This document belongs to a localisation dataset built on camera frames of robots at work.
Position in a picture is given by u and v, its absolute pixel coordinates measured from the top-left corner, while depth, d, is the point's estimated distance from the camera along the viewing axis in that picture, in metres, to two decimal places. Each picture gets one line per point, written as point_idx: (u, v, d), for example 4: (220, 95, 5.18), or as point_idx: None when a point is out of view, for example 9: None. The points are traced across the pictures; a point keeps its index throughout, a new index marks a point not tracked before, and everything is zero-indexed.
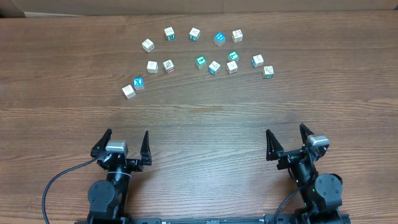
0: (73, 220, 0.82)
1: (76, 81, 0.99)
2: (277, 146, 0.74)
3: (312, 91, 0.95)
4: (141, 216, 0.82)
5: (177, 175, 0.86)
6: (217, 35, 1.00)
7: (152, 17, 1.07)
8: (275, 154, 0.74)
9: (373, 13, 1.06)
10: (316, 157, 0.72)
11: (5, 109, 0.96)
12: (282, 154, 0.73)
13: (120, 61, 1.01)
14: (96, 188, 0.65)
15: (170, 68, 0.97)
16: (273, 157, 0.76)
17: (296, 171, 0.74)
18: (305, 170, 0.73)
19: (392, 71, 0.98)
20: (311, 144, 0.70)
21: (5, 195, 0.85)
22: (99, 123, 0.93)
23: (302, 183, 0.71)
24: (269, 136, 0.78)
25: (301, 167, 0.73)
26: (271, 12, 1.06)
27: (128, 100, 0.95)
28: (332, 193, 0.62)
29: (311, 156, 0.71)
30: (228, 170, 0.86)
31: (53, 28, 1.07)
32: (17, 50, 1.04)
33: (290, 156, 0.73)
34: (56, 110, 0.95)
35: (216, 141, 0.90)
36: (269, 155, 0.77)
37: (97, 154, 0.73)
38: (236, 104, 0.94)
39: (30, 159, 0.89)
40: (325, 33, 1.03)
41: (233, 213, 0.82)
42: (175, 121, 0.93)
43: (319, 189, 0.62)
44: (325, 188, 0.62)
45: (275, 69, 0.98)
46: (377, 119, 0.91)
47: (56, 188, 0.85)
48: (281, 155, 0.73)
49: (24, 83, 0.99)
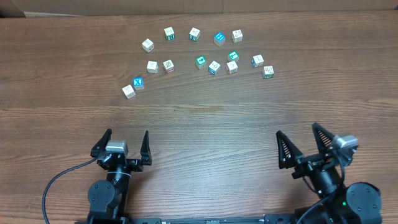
0: (72, 220, 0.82)
1: (76, 80, 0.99)
2: (294, 151, 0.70)
3: (312, 91, 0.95)
4: (141, 216, 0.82)
5: (177, 175, 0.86)
6: (217, 35, 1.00)
7: (152, 17, 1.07)
8: (293, 160, 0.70)
9: (373, 13, 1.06)
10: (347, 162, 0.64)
11: (5, 109, 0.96)
12: (301, 160, 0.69)
13: (120, 61, 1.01)
14: (96, 188, 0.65)
15: (170, 68, 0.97)
16: (291, 163, 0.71)
17: (318, 180, 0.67)
18: (328, 178, 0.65)
19: (393, 71, 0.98)
20: (340, 147, 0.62)
21: (5, 195, 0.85)
22: (99, 123, 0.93)
23: (326, 194, 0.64)
24: (284, 140, 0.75)
25: (323, 176, 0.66)
26: (271, 12, 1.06)
27: (127, 100, 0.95)
28: (368, 208, 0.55)
29: (342, 161, 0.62)
30: (228, 170, 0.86)
31: (53, 28, 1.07)
32: (17, 50, 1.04)
33: (312, 162, 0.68)
34: (56, 110, 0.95)
35: (216, 141, 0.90)
36: (284, 163, 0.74)
37: (97, 154, 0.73)
38: (236, 104, 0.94)
39: (30, 159, 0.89)
40: (325, 33, 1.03)
41: (232, 213, 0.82)
42: (175, 121, 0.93)
43: (352, 203, 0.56)
44: (360, 203, 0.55)
45: (275, 69, 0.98)
46: (377, 119, 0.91)
47: (56, 188, 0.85)
48: (301, 162, 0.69)
49: (24, 83, 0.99)
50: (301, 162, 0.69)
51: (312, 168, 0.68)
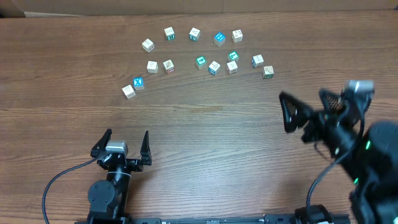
0: (72, 220, 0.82)
1: (76, 81, 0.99)
2: (301, 107, 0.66)
3: (312, 91, 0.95)
4: (141, 216, 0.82)
5: (177, 175, 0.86)
6: (217, 35, 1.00)
7: (152, 17, 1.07)
8: (302, 115, 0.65)
9: (373, 13, 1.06)
10: (363, 107, 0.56)
11: (5, 109, 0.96)
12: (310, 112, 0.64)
13: (120, 61, 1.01)
14: (96, 188, 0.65)
15: (170, 68, 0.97)
16: (300, 121, 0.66)
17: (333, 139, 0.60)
18: (343, 133, 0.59)
19: (393, 71, 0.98)
20: (354, 91, 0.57)
21: (5, 195, 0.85)
22: (99, 123, 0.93)
23: (342, 150, 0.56)
24: (291, 100, 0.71)
25: (337, 130, 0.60)
26: (270, 12, 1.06)
27: (127, 100, 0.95)
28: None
29: (360, 104, 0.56)
30: (228, 170, 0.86)
31: (53, 28, 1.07)
32: (17, 50, 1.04)
33: (324, 116, 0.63)
34: (56, 110, 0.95)
35: (216, 141, 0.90)
36: (290, 122, 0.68)
37: (97, 154, 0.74)
38: (236, 104, 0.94)
39: (30, 159, 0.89)
40: (325, 33, 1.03)
41: (233, 213, 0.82)
42: (175, 121, 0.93)
43: (379, 142, 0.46)
44: (388, 140, 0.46)
45: (275, 69, 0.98)
46: (377, 119, 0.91)
47: (56, 188, 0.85)
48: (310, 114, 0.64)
49: (24, 83, 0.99)
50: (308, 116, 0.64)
51: (324, 121, 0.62)
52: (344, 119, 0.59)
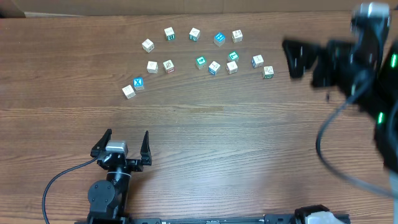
0: (72, 220, 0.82)
1: (76, 81, 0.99)
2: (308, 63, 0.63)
3: (312, 91, 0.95)
4: (141, 216, 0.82)
5: (177, 175, 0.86)
6: (217, 35, 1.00)
7: (152, 17, 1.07)
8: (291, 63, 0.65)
9: None
10: (380, 30, 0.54)
11: (5, 109, 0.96)
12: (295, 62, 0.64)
13: (120, 61, 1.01)
14: (96, 188, 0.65)
15: (170, 68, 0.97)
16: (300, 66, 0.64)
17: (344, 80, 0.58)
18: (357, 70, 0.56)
19: None
20: (365, 15, 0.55)
21: (5, 196, 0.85)
22: (99, 123, 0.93)
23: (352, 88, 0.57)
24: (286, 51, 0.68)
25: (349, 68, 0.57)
26: (270, 12, 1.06)
27: (128, 100, 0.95)
28: None
29: (377, 26, 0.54)
30: (228, 170, 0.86)
31: (53, 28, 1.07)
32: (17, 50, 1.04)
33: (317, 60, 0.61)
34: (56, 110, 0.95)
35: (216, 141, 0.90)
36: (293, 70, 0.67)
37: (97, 154, 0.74)
38: (236, 104, 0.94)
39: (30, 159, 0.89)
40: (325, 33, 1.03)
41: (233, 213, 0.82)
42: (175, 121, 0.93)
43: None
44: None
45: (275, 69, 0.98)
46: None
47: (56, 189, 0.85)
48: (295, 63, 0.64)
49: (24, 83, 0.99)
50: (316, 51, 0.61)
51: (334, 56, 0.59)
52: (356, 54, 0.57)
